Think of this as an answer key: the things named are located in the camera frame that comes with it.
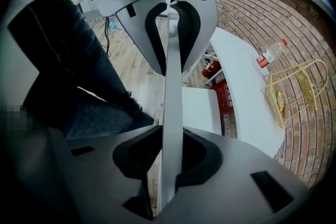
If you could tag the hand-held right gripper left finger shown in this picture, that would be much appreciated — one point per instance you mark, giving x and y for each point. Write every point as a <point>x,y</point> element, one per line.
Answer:
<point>207,21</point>

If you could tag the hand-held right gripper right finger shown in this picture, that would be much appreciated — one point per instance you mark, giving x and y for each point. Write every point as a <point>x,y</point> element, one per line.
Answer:
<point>231,196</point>

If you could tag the grey office chair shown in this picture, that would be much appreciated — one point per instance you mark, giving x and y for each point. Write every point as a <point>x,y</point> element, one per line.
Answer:
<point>172,102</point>

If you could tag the red fire extinguisher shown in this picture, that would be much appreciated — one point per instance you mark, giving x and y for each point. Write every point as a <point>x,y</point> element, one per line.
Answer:
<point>208,68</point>

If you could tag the clear plastic bottle red label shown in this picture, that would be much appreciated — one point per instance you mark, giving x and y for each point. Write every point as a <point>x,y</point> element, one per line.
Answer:
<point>270,55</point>

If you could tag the red box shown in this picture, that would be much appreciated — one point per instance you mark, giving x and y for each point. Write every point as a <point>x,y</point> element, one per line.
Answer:
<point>225,98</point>

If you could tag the white table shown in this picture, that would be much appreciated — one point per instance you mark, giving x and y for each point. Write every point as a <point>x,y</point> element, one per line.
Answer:
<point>244,91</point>

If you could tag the white panel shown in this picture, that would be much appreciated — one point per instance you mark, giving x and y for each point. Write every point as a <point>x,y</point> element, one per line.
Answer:
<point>199,110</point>

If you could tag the person's dark jeans leg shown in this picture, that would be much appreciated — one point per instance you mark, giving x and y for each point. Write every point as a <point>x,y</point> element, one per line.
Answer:
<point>105,120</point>
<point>68,49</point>

